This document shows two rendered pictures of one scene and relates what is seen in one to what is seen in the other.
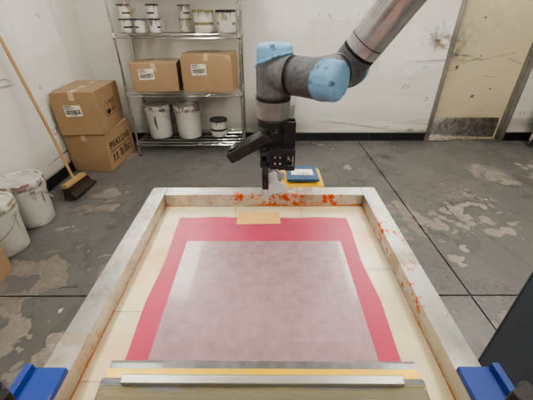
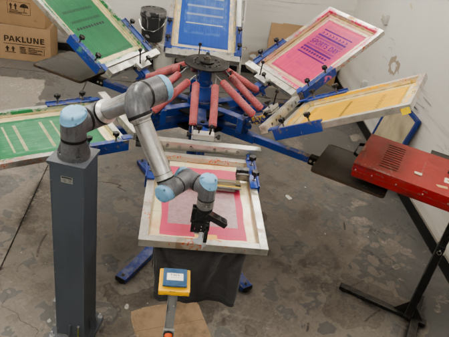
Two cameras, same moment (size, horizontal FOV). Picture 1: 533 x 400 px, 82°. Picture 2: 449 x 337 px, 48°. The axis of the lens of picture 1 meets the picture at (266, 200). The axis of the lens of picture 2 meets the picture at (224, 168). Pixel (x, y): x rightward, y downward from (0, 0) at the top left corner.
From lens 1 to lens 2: 2.66 m
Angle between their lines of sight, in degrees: 116
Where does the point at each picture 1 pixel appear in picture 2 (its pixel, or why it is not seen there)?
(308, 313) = (187, 200)
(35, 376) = (256, 186)
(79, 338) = (253, 194)
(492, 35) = not seen: outside the picture
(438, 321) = (150, 187)
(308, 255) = (183, 218)
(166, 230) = (250, 235)
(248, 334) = not seen: hidden behind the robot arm
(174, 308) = (232, 206)
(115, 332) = (247, 202)
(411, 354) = not seen: hidden behind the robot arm
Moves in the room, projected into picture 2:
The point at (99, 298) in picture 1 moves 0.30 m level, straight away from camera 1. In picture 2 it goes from (255, 202) to (298, 235)
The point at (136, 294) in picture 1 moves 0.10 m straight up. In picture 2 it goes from (247, 211) to (250, 195)
